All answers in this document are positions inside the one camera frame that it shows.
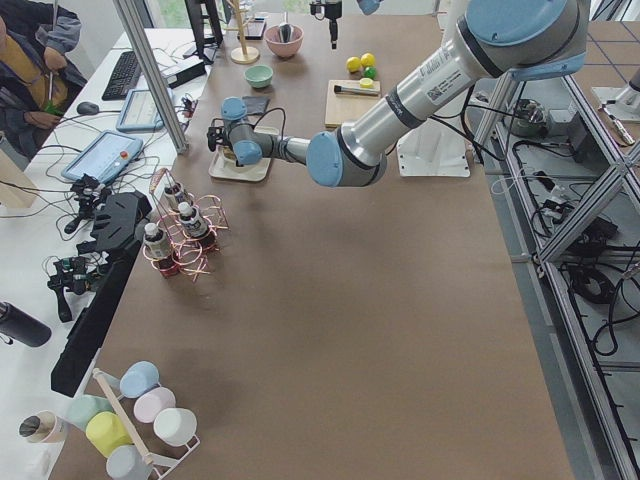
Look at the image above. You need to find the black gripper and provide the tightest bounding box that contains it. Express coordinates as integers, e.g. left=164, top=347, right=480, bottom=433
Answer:
left=324, top=0, right=342, bottom=49

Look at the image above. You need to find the white round plate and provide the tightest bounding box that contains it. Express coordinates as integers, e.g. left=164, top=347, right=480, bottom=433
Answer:
left=221, top=146, right=237, bottom=161

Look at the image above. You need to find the cream rabbit tray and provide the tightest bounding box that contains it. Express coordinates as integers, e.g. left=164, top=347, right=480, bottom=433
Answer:
left=209, top=146, right=272, bottom=183

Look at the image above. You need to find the yellow lemon near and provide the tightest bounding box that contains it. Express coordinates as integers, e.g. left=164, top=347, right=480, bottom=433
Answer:
left=345, top=56, right=362, bottom=73

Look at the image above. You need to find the yellow lemon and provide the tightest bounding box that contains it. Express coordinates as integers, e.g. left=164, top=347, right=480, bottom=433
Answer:
left=345, top=56, right=362, bottom=73
left=360, top=52, right=376, bottom=68

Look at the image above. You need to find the metal ice scoop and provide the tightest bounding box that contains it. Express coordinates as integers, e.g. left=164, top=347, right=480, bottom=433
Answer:
left=278, top=22, right=294, bottom=43

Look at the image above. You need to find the yellow lemon far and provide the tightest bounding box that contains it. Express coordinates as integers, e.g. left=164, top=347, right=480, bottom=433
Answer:
left=360, top=52, right=376, bottom=68

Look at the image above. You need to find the pink bowl with ice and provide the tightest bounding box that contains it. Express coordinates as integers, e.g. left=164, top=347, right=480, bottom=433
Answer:
left=264, top=25, right=304, bottom=58

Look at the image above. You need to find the green lime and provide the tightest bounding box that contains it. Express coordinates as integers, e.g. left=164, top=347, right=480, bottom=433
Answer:
left=363, top=66, right=377, bottom=80

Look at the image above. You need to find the half lemon slice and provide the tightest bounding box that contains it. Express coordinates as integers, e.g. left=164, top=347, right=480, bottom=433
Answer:
left=359, top=77, right=374, bottom=89

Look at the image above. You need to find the steel muddler bar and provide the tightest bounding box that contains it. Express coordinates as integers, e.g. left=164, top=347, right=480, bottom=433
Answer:
left=333, top=85, right=379, bottom=97

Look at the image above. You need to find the wooden cutting board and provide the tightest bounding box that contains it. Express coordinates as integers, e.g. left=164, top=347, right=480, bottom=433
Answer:
left=324, top=79, right=381, bottom=128

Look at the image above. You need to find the mint green bowl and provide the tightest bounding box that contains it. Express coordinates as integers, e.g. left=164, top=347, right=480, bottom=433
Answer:
left=244, top=65, right=274, bottom=89

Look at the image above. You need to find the wooden mug tree stand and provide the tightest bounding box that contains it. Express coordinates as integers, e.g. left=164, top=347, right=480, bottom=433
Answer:
left=227, top=0, right=260, bottom=65

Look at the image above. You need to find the grey folded cloth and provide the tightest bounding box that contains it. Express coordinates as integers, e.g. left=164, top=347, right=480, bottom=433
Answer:
left=241, top=96, right=270, bottom=116

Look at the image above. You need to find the black keyboard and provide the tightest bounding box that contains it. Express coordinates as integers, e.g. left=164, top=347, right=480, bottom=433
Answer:
left=101, top=51, right=141, bottom=101

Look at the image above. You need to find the blue teach pendant far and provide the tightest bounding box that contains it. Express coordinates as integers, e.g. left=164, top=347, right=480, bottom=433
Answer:
left=116, top=89, right=164, bottom=133

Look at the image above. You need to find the blue teach pendant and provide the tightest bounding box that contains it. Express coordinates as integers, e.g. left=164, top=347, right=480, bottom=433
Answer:
left=116, top=89, right=164, bottom=133
left=61, top=130, right=143, bottom=184

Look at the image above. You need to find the tea bottle back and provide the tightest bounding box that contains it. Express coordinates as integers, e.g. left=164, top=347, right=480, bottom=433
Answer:
left=163, top=182, right=191, bottom=212

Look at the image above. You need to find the tea bottle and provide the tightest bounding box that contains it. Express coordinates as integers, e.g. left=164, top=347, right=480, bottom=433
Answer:
left=163, top=182, right=191, bottom=212
left=143, top=222, right=173, bottom=270
left=178, top=201, right=209, bottom=239

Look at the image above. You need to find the tea bottle middle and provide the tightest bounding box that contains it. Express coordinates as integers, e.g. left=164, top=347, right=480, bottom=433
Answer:
left=178, top=201, right=209, bottom=239

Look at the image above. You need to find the blue teach pendant near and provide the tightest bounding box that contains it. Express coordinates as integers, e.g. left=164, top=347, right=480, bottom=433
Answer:
left=61, top=130, right=143, bottom=184

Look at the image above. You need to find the computer mouse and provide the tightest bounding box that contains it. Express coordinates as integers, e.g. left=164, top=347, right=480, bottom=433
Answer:
left=76, top=101, right=100, bottom=116

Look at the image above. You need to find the tea bottle front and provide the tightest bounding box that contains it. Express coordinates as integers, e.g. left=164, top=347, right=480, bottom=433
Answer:
left=143, top=222, right=173, bottom=270

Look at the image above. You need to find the seated person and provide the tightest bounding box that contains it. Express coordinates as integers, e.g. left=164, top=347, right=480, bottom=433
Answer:
left=1, top=1, right=87, bottom=159

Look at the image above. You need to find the blue cup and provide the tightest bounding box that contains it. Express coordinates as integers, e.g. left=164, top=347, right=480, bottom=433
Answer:
left=119, top=361, right=160, bottom=399

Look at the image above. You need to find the pink cup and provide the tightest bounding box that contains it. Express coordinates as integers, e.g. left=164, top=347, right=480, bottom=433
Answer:
left=133, top=386, right=176, bottom=424

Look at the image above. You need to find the white cup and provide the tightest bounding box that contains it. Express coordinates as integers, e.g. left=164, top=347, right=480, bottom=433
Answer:
left=153, top=407, right=197, bottom=447

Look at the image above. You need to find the black water bottle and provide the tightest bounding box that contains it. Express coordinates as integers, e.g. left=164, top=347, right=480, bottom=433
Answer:
left=1, top=302, right=51, bottom=347

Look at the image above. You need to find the pale green cup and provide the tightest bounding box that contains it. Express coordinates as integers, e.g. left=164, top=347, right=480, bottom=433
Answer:
left=65, top=394, right=113, bottom=431

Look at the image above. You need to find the yellow cup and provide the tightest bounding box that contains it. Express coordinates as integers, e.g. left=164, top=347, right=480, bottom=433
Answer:
left=85, top=411, right=133, bottom=458

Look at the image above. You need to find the grey cup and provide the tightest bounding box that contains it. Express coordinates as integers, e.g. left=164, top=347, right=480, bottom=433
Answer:
left=106, top=445, right=152, bottom=480

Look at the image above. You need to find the aluminium frame post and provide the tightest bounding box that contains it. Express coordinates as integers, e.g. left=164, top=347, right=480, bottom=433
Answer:
left=113, top=0, right=188, bottom=154

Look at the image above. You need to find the copper wire bottle rack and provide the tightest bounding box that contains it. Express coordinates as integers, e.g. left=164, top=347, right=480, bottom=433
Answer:
left=143, top=167, right=229, bottom=281

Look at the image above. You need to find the white wire cup rack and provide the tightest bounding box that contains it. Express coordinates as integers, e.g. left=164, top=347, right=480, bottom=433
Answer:
left=92, top=368, right=201, bottom=479

